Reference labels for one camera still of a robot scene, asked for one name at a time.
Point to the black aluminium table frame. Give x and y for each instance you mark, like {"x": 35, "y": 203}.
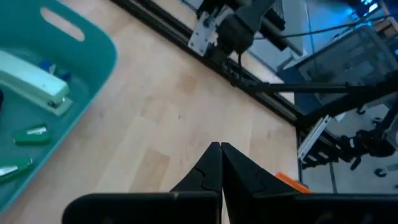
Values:
{"x": 273, "y": 105}

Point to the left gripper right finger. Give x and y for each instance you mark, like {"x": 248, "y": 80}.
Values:
{"x": 248, "y": 199}

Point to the teal plastic bin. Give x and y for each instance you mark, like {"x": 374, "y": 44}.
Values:
{"x": 93, "y": 62}

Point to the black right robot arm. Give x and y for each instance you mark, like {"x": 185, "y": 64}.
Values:
{"x": 236, "y": 31}

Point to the black chair base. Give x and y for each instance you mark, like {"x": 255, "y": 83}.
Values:
{"x": 373, "y": 146}

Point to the orange mesh basket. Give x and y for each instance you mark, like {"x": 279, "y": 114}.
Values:
{"x": 292, "y": 183}

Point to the silver mounting bracket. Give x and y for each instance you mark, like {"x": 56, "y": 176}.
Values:
{"x": 312, "y": 140}
{"x": 202, "y": 34}

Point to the pale mint stapler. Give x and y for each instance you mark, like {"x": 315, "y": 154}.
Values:
{"x": 31, "y": 81}

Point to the grey cart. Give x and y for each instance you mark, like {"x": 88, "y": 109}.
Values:
{"x": 357, "y": 62}

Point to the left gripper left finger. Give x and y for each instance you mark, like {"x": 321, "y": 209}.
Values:
{"x": 199, "y": 205}

